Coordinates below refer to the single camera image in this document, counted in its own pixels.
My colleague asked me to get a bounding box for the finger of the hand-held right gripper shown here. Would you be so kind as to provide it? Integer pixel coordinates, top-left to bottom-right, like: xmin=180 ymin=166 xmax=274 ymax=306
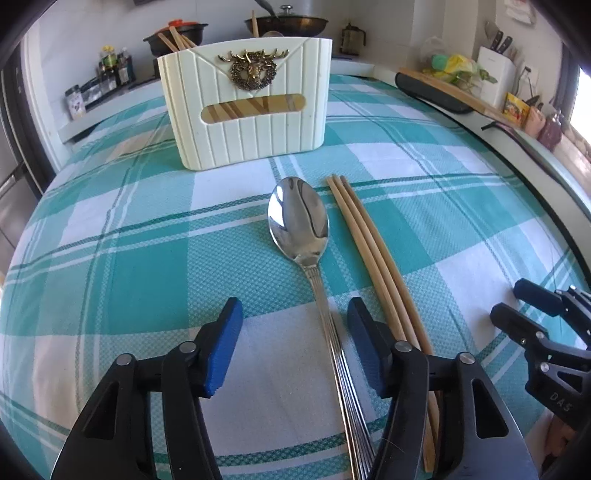
xmin=489 ymin=302 xmax=563 ymax=371
xmin=513 ymin=278 xmax=578 ymax=318

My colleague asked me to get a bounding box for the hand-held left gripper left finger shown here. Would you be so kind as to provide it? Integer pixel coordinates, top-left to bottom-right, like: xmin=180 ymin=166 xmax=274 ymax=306
xmin=50 ymin=296 xmax=244 ymax=480

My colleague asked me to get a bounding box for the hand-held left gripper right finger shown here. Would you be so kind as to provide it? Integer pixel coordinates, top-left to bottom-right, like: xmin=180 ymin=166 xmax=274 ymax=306
xmin=346 ymin=296 xmax=541 ymax=480

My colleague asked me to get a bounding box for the large steel spoon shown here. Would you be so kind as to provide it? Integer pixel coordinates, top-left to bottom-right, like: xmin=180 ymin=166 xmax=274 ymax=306
xmin=268 ymin=176 xmax=377 ymax=480

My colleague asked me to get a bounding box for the cream ribbed utensil holder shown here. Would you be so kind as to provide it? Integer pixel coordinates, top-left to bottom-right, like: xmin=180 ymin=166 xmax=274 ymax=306
xmin=157 ymin=37 xmax=333 ymax=171

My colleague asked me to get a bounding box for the person's right hand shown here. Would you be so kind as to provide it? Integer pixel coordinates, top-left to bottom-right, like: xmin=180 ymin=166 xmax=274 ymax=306
xmin=545 ymin=412 xmax=585 ymax=462

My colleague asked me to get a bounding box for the teal checkered tablecloth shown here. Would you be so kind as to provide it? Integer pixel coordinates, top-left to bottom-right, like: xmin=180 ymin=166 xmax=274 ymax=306
xmin=0 ymin=74 xmax=591 ymax=480

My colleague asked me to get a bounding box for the pink cup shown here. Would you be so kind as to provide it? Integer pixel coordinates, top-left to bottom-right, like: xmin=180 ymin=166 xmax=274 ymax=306
xmin=526 ymin=106 xmax=546 ymax=137

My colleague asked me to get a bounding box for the yellow snack packet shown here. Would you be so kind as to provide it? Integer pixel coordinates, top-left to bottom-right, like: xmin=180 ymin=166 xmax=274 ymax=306
xmin=503 ymin=92 xmax=531 ymax=127

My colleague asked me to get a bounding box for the window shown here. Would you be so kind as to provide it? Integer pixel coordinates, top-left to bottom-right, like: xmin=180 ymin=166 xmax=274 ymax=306
xmin=561 ymin=46 xmax=591 ymax=139

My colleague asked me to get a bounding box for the white knife block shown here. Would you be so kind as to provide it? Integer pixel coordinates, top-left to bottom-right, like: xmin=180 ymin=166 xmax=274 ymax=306
xmin=475 ymin=45 xmax=517 ymax=107

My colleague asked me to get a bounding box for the black tray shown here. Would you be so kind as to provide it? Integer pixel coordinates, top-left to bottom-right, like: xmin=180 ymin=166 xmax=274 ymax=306
xmin=394 ymin=73 xmax=474 ymax=114

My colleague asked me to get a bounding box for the wooden cutting board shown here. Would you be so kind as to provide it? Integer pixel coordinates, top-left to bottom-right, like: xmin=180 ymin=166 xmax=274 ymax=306
xmin=398 ymin=68 xmax=518 ymax=125

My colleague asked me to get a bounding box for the plastic bag of vegetables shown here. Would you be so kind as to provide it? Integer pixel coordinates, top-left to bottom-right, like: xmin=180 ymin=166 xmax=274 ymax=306
xmin=420 ymin=36 xmax=497 ymax=88

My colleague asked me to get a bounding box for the dark sauce bottle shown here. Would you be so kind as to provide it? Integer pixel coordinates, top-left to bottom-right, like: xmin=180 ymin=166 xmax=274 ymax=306
xmin=115 ymin=48 xmax=134 ymax=86

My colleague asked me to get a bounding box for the yellow cap sauce bottle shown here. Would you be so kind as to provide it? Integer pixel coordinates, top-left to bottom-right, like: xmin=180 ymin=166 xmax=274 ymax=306
xmin=99 ymin=45 xmax=118 ymax=88

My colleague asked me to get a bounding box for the black clay pot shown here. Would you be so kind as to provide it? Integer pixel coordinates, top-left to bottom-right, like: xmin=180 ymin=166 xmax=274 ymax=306
xmin=143 ymin=23 xmax=209 ymax=51

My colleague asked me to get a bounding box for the dark metal wok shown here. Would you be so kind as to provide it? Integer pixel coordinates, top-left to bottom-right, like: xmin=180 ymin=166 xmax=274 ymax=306
xmin=244 ymin=0 xmax=329 ymax=38

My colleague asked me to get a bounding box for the glass wok lid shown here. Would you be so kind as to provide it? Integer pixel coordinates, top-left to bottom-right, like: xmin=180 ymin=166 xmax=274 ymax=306
xmin=263 ymin=4 xmax=319 ymax=21

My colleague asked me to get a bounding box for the black door frame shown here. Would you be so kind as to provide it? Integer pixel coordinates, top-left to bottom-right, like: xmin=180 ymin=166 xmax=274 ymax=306
xmin=9 ymin=28 xmax=57 ymax=195

